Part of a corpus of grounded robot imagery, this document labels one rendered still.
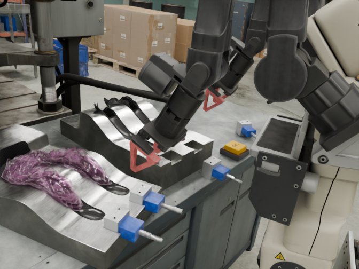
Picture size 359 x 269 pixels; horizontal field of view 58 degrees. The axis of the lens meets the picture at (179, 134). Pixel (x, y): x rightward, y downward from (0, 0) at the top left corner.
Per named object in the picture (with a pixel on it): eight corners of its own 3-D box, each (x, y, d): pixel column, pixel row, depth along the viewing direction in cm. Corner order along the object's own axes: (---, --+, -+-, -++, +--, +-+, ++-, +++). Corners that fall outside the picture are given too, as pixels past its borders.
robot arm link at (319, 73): (336, 86, 47) (336, 79, 51) (289, 34, 47) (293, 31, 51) (285, 123, 51) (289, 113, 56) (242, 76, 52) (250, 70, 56)
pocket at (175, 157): (181, 166, 96) (182, 155, 95) (170, 172, 93) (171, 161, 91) (170, 160, 99) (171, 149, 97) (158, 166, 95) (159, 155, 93)
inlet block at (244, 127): (263, 145, 128) (266, 133, 125) (252, 146, 126) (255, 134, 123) (244, 131, 138) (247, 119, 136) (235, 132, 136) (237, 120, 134)
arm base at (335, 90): (381, 119, 43) (372, 96, 53) (341, 74, 43) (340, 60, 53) (325, 153, 48) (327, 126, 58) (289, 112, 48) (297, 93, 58)
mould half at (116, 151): (210, 163, 110) (216, 127, 105) (158, 193, 92) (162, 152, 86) (115, 117, 138) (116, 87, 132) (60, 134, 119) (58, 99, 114)
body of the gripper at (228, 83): (210, 85, 98) (224, 65, 94) (220, 78, 107) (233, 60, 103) (226, 97, 98) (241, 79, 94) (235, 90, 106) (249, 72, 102)
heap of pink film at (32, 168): (117, 179, 86) (117, 153, 83) (72, 217, 71) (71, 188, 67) (41, 153, 94) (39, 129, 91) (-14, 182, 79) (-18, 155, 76)
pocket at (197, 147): (202, 155, 104) (204, 144, 103) (192, 160, 100) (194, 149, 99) (191, 149, 107) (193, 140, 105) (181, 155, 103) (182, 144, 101)
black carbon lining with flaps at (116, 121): (188, 144, 107) (191, 117, 103) (154, 159, 95) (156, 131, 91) (118, 112, 126) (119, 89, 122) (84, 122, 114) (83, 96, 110)
